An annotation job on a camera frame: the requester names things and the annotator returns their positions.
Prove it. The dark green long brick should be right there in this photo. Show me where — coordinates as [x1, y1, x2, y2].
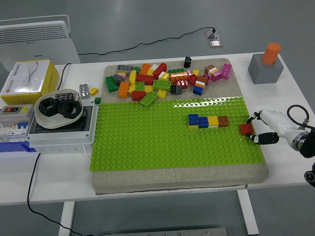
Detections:
[105, 75, 118, 93]

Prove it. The black ribbed small component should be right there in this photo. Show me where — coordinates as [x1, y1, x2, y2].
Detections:
[55, 92, 74, 101]

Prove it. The black table cable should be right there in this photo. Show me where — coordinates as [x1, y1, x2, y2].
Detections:
[26, 153, 83, 236]
[57, 63, 72, 91]

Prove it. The lime green three-circle brick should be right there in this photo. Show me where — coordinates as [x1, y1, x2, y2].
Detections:
[140, 92, 158, 107]
[153, 80, 171, 91]

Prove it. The thin white cable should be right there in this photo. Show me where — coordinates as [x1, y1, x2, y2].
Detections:
[82, 145, 92, 162]

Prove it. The green studded baseplate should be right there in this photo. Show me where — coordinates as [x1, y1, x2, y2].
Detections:
[89, 96, 265, 172]

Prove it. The white electrical enclosure box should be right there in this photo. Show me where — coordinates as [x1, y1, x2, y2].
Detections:
[26, 104, 99, 154]

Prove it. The yellow and white carton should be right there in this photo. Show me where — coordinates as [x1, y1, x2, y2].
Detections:
[0, 59, 60, 106]

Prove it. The white table leg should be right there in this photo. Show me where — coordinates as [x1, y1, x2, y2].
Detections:
[58, 201, 76, 236]
[236, 184, 259, 236]

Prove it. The grey three-circle flat brick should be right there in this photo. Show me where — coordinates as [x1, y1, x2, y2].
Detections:
[117, 64, 135, 74]

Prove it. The red square brick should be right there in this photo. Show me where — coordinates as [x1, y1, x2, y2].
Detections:
[240, 123, 254, 136]

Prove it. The magenta long brick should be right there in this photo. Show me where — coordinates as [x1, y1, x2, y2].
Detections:
[220, 63, 233, 80]

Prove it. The white panel heater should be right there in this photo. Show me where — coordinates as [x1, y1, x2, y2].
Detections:
[0, 14, 81, 72]

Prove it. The grey-brown mat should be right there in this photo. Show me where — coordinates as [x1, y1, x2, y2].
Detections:
[91, 58, 269, 195]

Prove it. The black large hex nut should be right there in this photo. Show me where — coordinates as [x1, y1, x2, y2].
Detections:
[38, 97, 60, 118]
[58, 100, 80, 119]

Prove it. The white bowl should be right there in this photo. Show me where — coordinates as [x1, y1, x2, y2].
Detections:
[34, 88, 84, 129]

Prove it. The brown square brick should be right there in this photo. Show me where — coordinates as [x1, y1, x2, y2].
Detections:
[217, 115, 229, 128]

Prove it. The red long brick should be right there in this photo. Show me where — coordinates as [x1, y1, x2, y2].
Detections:
[136, 74, 155, 86]
[153, 62, 167, 80]

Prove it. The orange glossy long brick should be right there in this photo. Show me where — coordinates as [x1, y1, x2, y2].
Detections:
[170, 72, 189, 83]

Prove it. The black floor power cable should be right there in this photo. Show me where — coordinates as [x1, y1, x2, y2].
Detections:
[78, 26, 217, 56]

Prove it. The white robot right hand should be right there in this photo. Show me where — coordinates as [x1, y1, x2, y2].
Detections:
[246, 110, 309, 146]

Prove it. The grey push-button switch box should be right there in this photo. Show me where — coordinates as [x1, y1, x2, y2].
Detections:
[0, 104, 34, 127]

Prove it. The orange cylinder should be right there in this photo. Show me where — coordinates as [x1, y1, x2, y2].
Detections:
[261, 42, 282, 65]

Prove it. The grey block holder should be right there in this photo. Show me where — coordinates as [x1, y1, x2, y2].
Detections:
[248, 54, 284, 85]

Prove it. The light grey studded brick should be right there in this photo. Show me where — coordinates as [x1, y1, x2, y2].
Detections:
[79, 84, 90, 100]

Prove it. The blue plastic rail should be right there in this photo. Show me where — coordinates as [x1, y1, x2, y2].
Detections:
[0, 141, 37, 153]

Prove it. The white blue circuit breaker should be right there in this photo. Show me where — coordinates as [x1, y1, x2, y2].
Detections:
[0, 122, 30, 143]

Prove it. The metal floor socket box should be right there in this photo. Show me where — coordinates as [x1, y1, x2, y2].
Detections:
[204, 28, 223, 49]

